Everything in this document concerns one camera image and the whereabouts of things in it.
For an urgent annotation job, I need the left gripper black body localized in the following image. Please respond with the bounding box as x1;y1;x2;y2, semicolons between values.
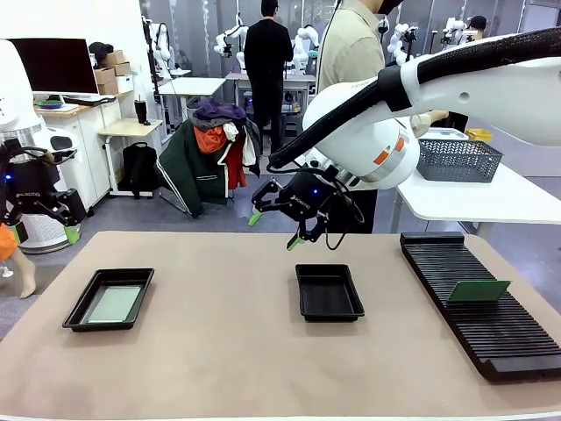
0;138;60;220

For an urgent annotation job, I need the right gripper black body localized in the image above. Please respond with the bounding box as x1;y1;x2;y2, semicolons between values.
273;168;341;225

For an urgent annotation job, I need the black ESD tray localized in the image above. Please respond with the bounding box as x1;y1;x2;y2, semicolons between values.
295;263;366;323
61;268;156;333

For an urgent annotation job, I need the green circuit board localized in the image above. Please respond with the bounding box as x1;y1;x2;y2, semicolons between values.
84;285;144;325
446;279;513;305

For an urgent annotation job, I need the orange cloth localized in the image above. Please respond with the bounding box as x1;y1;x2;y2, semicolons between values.
0;222;19;262

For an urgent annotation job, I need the mannequin leg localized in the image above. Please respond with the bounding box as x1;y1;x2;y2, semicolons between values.
3;248;38;300

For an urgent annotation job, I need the red garment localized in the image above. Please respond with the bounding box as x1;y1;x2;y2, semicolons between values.
224;135;248;191

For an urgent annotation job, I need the white cloth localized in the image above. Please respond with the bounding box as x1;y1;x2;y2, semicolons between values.
222;122;258;168

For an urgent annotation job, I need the white cabinet with wooden top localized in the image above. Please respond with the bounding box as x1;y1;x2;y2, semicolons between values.
37;89;135;218

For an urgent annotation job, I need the orange garment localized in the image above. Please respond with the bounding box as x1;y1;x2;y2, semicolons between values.
193;126;228;155

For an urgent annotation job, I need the dark green jacket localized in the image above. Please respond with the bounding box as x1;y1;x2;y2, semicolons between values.
155;118;263;219

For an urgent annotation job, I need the black backpack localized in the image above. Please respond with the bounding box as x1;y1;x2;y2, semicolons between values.
122;141;160;200

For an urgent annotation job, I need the purple garment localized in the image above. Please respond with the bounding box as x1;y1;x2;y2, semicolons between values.
192;97;248;131

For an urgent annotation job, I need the black keyboard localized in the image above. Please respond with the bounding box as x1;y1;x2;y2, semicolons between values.
63;95;117;107

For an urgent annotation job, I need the small wooden side table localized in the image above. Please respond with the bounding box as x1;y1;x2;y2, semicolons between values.
98;117;165;198

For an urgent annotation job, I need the black computer monitor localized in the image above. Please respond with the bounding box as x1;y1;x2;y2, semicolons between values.
7;38;100;96

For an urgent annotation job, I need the white background table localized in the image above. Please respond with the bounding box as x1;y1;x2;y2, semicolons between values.
224;71;317;107
157;76;227;133

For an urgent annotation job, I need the black tumbler with straw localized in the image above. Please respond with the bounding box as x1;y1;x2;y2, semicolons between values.
133;93;150;125

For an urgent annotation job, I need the person in black clothes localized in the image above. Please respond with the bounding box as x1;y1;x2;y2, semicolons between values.
243;0;295;156

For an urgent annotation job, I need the person in beige shirt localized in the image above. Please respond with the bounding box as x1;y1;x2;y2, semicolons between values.
316;0;451;234

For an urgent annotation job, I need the black cap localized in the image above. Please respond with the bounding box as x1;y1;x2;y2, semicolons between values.
88;41;115;67

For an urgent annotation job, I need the clear plastic box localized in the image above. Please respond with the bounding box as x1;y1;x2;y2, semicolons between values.
426;126;470;142

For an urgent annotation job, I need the grey plastic mesh basket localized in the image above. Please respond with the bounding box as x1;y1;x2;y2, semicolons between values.
415;139;505;183

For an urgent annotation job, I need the white rounded table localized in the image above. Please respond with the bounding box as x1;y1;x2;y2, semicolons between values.
394;148;561;240

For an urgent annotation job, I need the yellow plastic bin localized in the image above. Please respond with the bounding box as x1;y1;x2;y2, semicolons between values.
465;127;494;144

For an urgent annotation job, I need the black slotted board rack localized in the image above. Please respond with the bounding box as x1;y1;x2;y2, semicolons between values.
399;231;561;382

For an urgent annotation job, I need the person with black cap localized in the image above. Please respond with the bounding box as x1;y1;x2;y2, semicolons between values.
464;15;489;43

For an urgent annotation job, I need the thin black camera cable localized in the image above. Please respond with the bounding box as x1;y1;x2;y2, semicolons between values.
322;173;366;253

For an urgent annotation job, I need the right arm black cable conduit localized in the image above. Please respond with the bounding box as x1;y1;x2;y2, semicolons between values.
266;25;561;175

